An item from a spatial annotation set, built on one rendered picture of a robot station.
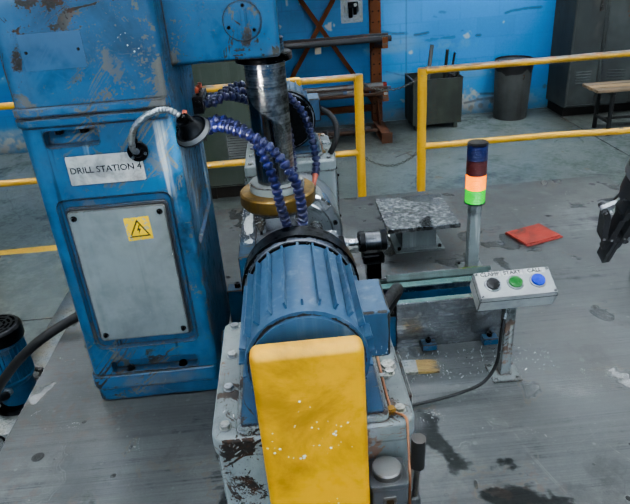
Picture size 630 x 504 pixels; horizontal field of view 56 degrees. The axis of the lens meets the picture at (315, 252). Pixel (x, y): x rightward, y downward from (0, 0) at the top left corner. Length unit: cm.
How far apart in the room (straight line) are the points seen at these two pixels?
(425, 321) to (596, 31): 545
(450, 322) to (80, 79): 102
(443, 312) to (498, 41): 551
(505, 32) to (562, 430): 579
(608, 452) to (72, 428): 117
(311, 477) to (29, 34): 90
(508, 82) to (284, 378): 601
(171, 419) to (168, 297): 29
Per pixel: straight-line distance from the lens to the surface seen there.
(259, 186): 138
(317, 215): 163
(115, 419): 152
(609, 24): 681
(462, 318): 158
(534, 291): 137
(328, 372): 68
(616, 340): 172
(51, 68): 124
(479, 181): 181
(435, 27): 666
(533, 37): 701
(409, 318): 154
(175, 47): 126
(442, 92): 628
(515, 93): 660
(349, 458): 78
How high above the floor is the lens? 175
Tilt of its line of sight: 27 degrees down
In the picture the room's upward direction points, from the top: 4 degrees counter-clockwise
